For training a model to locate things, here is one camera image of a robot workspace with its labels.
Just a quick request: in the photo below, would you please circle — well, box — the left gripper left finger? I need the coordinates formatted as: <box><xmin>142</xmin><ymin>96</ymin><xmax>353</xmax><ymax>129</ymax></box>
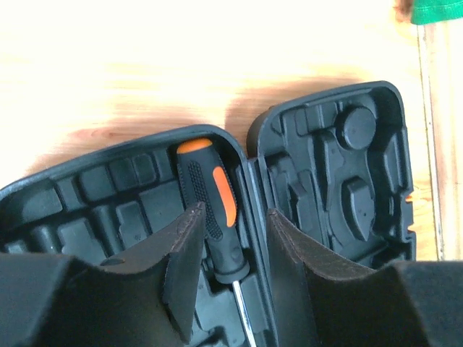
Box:
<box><xmin>1</xmin><ymin>202</ymin><xmax>205</xmax><ymax>346</ymax></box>

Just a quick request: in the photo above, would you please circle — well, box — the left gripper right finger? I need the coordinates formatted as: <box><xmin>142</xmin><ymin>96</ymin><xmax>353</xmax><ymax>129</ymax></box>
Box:
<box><xmin>266</xmin><ymin>209</ymin><xmax>462</xmax><ymax>346</ymax></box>

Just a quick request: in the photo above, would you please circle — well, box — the black plastic tool case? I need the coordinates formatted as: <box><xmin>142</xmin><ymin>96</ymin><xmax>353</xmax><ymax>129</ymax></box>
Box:
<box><xmin>1</xmin><ymin>81</ymin><xmax>416</xmax><ymax>346</ymax></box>

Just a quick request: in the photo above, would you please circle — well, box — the black-handled screwdriver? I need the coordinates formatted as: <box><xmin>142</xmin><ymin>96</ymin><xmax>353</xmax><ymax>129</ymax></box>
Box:
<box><xmin>176</xmin><ymin>137</ymin><xmax>256</xmax><ymax>346</ymax></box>

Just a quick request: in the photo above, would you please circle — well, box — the wooden tray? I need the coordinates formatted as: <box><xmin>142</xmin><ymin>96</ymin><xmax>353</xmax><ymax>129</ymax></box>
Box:
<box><xmin>417</xmin><ymin>19</ymin><xmax>462</xmax><ymax>260</ymax></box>

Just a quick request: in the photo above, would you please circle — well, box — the green sleeveless shirt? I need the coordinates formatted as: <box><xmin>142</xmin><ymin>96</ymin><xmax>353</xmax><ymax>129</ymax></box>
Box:
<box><xmin>411</xmin><ymin>0</ymin><xmax>463</xmax><ymax>25</ymax></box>

